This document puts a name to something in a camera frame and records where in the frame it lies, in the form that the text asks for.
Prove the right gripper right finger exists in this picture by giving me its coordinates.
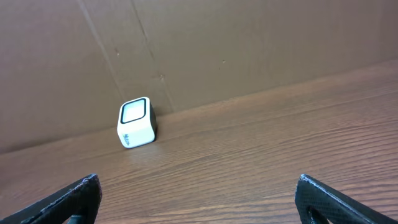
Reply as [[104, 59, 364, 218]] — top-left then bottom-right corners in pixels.
[[295, 174, 397, 224]]

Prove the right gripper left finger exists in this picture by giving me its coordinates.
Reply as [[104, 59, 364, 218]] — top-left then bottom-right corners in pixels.
[[1, 174, 102, 224]]

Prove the white barcode scanner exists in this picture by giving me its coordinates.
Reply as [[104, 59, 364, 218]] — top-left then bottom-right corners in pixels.
[[116, 97, 157, 149]]

